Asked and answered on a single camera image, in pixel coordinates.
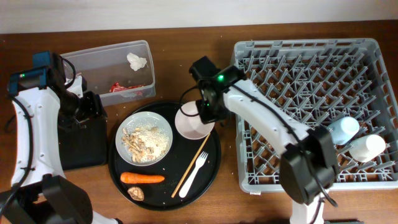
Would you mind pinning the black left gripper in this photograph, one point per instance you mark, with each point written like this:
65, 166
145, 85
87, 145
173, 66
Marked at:
96, 110

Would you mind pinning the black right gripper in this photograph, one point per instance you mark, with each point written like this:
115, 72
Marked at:
206, 118

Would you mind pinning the grey plate with food scraps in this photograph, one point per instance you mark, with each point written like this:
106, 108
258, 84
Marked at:
144, 138

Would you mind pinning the light blue plastic cup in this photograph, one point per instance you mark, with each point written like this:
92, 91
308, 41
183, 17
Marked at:
343, 130

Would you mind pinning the cream plastic cup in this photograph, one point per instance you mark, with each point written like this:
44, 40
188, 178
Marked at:
367, 147

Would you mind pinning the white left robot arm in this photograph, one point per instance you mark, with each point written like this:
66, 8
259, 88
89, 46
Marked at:
59, 123

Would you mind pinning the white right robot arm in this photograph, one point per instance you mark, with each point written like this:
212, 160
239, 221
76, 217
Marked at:
307, 166

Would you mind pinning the black rectangular waste bin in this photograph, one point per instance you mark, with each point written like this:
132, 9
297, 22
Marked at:
85, 145

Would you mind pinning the clear plastic waste bin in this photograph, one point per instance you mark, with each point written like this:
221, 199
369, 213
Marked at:
101, 67

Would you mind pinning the grey plastic dishwasher rack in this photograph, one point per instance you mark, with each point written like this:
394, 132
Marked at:
320, 81

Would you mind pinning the wooden chopstick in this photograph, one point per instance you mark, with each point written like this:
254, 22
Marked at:
191, 164

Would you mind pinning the red snack wrapper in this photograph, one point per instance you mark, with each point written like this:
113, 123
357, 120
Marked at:
117, 87

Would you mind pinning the white plastic fork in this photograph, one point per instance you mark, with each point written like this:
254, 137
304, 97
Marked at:
188, 183

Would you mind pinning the round black serving tray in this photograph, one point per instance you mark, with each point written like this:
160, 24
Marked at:
158, 196

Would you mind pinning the crumpled white tissue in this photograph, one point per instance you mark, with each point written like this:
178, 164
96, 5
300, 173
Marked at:
136, 62

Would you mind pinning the orange carrot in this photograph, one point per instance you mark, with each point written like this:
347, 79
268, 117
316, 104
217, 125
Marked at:
134, 178

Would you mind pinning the brown mushroom piece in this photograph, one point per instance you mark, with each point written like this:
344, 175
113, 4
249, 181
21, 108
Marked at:
136, 193

